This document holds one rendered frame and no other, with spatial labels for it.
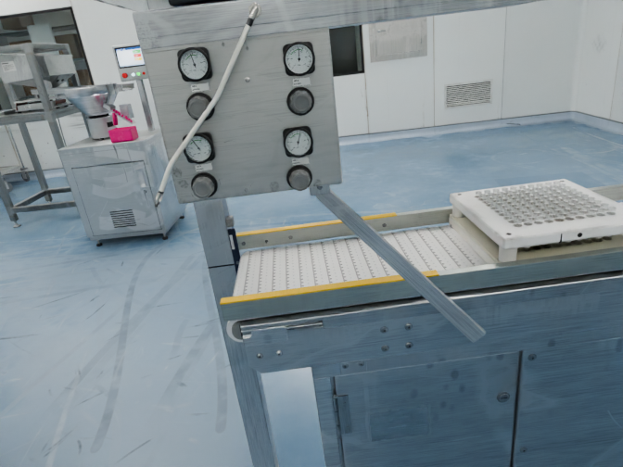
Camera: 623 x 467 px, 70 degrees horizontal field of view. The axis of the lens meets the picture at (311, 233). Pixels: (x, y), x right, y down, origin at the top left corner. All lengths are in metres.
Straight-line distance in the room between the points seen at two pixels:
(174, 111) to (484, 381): 0.72
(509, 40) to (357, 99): 1.93
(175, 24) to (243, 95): 0.11
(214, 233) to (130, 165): 2.48
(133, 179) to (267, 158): 2.88
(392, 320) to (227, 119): 0.40
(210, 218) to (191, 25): 0.48
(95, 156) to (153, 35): 2.94
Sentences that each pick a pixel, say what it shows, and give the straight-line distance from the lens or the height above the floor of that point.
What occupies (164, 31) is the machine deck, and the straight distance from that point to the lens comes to 0.58.
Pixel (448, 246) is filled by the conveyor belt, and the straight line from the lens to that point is 0.90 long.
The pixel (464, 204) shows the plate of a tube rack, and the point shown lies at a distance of 0.91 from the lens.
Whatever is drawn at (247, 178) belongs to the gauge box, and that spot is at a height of 1.07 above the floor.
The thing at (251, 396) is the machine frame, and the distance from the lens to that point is 1.20.
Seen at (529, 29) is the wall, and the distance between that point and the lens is 6.39.
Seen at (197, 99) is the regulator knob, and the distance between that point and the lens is 0.55.
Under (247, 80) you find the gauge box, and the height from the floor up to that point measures 1.18.
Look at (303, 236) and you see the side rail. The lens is 0.94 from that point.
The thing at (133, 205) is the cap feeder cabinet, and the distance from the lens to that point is 3.50.
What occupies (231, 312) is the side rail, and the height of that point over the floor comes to 0.85.
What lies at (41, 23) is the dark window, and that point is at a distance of 6.77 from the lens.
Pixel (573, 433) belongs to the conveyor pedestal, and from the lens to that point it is 1.13.
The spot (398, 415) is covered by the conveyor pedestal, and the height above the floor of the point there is 0.54.
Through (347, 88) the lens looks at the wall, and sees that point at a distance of 5.90.
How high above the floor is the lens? 1.21
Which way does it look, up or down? 22 degrees down
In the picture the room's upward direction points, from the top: 7 degrees counter-clockwise
